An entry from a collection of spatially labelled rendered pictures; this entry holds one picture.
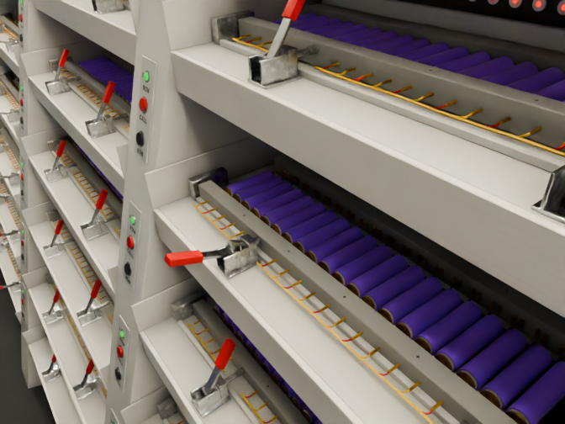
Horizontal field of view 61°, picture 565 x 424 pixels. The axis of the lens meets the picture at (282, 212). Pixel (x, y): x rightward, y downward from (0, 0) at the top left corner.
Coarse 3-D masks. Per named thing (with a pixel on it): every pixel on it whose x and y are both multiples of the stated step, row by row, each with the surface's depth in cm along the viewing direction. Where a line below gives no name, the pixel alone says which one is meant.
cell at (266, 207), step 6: (288, 192) 57; (294, 192) 57; (300, 192) 57; (276, 198) 56; (282, 198) 56; (288, 198) 57; (294, 198) 57; (300, 198) 57; (258, 204) 55; (264, 204) 55; (270, 204) 55; (276, 204) 56; (282, 204) 56; (258, 210) 55; (264, 210) 55; (270, 210) 55
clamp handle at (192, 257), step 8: (232, 248) 48; (168, 256) 44; (176, 256) 44; (184, 256) 45; (192, 256) 45; (200, 256) 45; (208, 256) 46; (216, 256) 47; (224, 256) 47; (168, 264) 44; (176, 264) 44; (184, 264) 45
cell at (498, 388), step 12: (528, 348) 37; (540, 348) 37; (516, 360) 36; (528, 360) 36; (540, 360) 36; (504, 372) 35; (516, 372) 35; (528, 372) 35; (540, 372) 36; (492, 384) 34; (504, 384) 34; (516, 384) 34; (528, 384) 35; (504, 396) 34
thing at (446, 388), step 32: (224, 192) 57; (256, 224) 51; (288, 256) 47; (288, 288) 45; (320, 288) 43; (320, 320) 41; (352, 320) 40; (384, 320) 39; (384, 352) 38; (416, 352) 36; (416, 384) 35; (448, 384) 34; (480, 416) 32
